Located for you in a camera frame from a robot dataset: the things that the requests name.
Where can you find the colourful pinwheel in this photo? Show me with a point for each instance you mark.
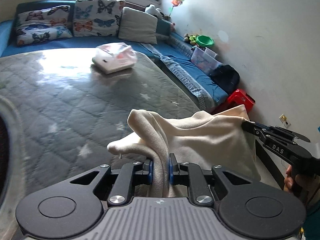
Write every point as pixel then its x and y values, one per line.
pixel 176 2

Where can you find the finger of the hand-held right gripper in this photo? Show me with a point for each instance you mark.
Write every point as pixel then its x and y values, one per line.
pixel 252 127
pixel 266 128

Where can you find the flat butterfly print pillow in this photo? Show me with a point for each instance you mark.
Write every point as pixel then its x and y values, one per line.
pixel 42 27

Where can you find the person's right hand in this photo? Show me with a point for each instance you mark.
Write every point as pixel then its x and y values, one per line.
pixel 288 180

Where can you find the pink tissue pack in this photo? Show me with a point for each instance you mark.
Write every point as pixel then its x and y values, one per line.
pixel 112 60

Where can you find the small green plush toys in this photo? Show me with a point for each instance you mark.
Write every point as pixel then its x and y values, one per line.
pixel 191 38

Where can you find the wall socket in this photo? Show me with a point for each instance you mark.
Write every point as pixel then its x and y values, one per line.
pixel 285 121

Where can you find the cream long-sleeved garment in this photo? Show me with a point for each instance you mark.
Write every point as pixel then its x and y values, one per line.
pixel 212 140

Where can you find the clear plastic storage box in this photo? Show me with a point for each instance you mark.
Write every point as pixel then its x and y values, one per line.
pixel 202 60

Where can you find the white plush toy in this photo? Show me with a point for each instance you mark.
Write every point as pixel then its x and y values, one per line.
pixel 152 10

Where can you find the blue sofa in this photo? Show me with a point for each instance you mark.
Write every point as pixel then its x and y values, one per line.
pixel 82 43

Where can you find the black round induction cooktop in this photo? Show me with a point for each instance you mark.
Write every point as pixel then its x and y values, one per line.
pixel 3 155

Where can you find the red plastic stool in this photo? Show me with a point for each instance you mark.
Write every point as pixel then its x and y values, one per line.
pixel 240 97

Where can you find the black backpack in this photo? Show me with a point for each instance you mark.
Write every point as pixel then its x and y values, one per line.
pixel 225 77

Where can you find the square butterfly print cushion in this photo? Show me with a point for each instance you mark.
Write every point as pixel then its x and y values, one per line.
pixel 97 17

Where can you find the beige cushion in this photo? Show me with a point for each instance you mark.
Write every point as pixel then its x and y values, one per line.
pixel 137 25

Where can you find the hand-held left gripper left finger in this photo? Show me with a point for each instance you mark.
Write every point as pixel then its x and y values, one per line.
pixel 150 172

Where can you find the green plastic bowl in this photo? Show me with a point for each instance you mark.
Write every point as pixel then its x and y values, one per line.
pixel 205 40

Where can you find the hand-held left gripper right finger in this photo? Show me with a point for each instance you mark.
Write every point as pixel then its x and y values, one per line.
pixel 171 172

